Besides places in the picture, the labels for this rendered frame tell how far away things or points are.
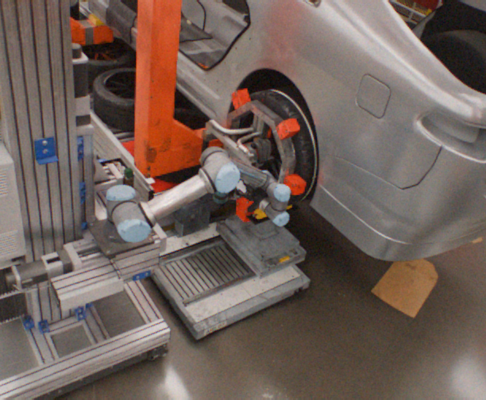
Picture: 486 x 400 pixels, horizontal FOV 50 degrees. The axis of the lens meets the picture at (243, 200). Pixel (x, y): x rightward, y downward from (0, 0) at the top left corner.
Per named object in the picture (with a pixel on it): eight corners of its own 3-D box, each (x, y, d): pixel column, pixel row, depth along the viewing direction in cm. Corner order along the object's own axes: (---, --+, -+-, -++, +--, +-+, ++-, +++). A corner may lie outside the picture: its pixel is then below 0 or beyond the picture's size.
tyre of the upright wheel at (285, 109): (298, 217, 323) (356, 158, 270) (268, 228, 310) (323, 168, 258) (248, 131, 342) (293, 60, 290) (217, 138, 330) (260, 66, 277)
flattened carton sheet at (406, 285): (442, 273, 364) (444, 269, 362) (413, 319, 326) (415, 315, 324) (402, 251, 375) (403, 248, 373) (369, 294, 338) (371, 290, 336)
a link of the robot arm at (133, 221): (117, 227, 220) (230, 165, 228) (129, 251, 210) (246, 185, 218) (106, 209, 211) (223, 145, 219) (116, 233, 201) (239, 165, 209)
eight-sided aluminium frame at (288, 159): (283, 218, 293) (303, 134, 260) (273, 221, 289) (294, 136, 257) (228, 167, 325) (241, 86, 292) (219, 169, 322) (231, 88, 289)
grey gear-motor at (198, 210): (233, 228, 357) (241, 187, 336) (179, 248, 334) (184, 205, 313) (219, 213, 368) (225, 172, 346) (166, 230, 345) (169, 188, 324)
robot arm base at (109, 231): (110, 248, 222) (110, 229, 216) (97, 225, 231) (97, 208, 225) (144, 237, 229) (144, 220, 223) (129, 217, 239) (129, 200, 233)
